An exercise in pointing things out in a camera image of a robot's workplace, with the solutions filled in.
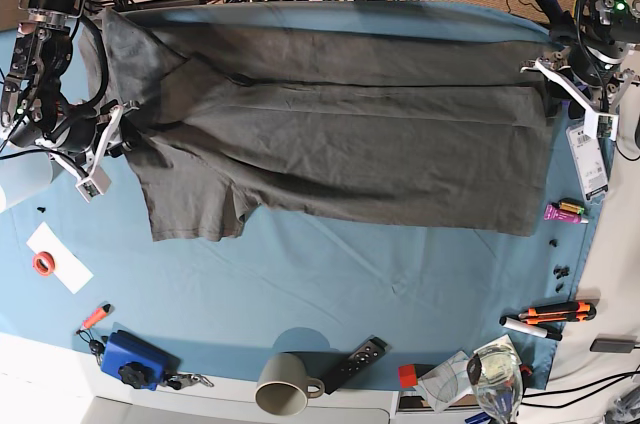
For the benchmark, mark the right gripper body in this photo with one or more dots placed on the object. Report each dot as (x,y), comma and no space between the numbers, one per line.
(81,147)

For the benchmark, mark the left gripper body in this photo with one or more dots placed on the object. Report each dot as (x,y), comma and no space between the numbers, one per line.
(599,74)

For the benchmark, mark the grey T-shirt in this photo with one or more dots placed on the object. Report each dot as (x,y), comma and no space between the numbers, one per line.
(364,128)

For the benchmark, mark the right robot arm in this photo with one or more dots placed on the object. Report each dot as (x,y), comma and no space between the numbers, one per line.
(35,113)

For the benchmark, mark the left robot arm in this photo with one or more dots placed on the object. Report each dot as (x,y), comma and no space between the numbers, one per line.
(594,39)

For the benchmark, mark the blue black clamp tool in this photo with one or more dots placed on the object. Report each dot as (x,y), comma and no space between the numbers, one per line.
(561,22)

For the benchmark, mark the white labelled package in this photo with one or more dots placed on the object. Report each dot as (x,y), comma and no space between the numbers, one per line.
(589,163)

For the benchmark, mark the frosted plastic cup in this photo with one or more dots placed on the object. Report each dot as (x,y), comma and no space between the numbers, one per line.
(23,177)

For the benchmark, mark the yellow green battery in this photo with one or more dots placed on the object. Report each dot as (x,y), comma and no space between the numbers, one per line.
(571,207)

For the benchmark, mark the purple glue tube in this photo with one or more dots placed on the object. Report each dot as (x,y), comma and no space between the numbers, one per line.
(553,213)

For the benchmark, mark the blue table cloth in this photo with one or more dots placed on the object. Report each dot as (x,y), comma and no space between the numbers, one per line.
(315,286)

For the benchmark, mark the orange tape roll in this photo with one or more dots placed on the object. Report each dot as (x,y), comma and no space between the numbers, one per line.
(44,264)

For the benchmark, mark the white paper sheet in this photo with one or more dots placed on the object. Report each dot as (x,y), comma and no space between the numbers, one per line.
(70,271)

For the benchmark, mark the orange marker pen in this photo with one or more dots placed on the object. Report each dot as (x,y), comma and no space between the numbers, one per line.
(97,315)

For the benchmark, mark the orange black utility knife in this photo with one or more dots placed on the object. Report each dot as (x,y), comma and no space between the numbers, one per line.
(571,311)

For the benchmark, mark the blue block with black knob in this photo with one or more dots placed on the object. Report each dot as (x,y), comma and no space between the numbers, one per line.
(133,361)

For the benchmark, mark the white black marker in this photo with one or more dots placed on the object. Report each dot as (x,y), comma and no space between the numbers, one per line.
(519,326)

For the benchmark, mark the metal keys carabiner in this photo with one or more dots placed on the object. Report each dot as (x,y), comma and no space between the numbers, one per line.
(181,381)

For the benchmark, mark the black power adapter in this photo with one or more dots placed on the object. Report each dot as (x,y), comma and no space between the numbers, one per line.
(613,345)

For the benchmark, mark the clear wine glass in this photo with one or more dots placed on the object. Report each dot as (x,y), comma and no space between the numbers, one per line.
(496,381)

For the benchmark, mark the beige ceramic mug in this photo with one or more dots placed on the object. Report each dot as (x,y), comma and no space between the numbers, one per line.
(285,388)

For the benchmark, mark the folded clear plastic bag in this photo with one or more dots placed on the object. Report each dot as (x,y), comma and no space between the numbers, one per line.
(445,384)

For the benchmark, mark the black remote control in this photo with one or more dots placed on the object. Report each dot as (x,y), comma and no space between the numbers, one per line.
(363,357)

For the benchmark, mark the red cube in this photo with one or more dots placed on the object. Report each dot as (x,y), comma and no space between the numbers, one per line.
(407,376)

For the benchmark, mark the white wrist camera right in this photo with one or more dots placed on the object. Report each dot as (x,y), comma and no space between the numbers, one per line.
(95,184)

